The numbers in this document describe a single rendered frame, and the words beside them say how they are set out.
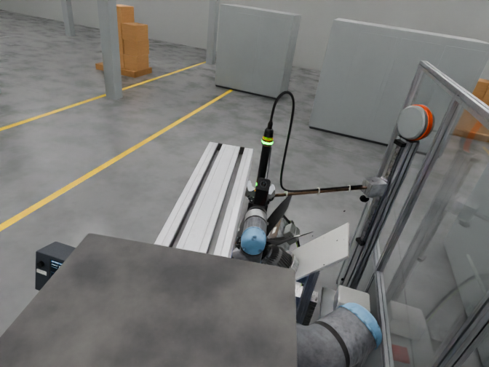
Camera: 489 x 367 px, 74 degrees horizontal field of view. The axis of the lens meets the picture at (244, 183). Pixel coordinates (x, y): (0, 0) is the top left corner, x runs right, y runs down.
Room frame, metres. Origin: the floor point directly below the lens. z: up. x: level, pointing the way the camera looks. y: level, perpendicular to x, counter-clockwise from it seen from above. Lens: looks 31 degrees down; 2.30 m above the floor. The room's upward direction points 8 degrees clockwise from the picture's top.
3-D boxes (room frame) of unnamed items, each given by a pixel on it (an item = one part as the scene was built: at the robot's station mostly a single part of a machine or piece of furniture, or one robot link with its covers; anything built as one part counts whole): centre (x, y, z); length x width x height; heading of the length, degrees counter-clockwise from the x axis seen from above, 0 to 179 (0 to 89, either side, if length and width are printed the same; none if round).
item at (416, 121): (1.46, -0.73, 1.88); 0.17 x 0.15 x 0.16; 168
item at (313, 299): (1.33, -0.44, 0.73); 0.15 x 0.09 x 0.22; 78
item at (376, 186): (1.42, -0.64, 1.54); 0.10 x 0.07 x 0.08; 113
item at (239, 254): (0.79, -0.04, 1.54); 0.11 x 0.08 x 0.11; 128
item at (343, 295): (1.24, -0.67, 0.91); 0.17 x 0.16 x 0.11; 78
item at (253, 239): (0.80, -0.05, 1.64); 0.11 x 0.08 x 0.09; 178
